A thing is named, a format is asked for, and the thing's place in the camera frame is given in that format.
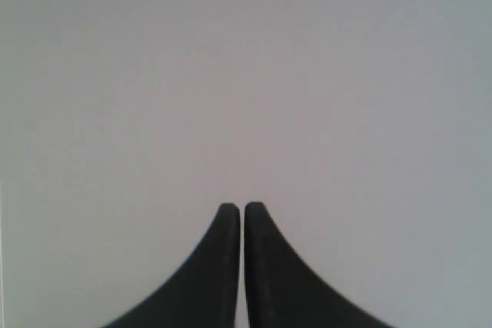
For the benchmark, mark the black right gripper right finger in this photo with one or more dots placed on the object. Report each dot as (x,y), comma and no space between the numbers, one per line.
(282,290)

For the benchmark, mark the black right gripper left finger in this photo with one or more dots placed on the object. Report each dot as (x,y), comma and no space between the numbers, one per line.
(203,291)

